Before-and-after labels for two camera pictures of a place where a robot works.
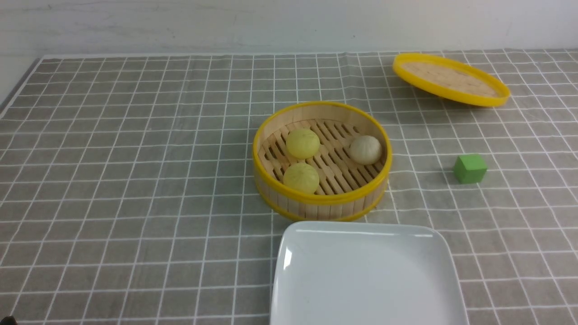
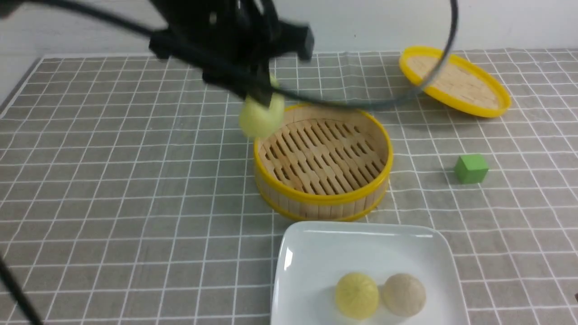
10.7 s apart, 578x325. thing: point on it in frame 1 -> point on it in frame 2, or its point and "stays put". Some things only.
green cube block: [469, 169] stays put
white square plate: [335, 273] stays put
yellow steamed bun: [303, 143] -> [258, 120]
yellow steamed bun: [301, 176] -> [356, 295]
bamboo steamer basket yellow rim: [345, 188] stays put
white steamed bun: [365, 150] -> [403, 294]
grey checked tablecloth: [128, 195] stays put
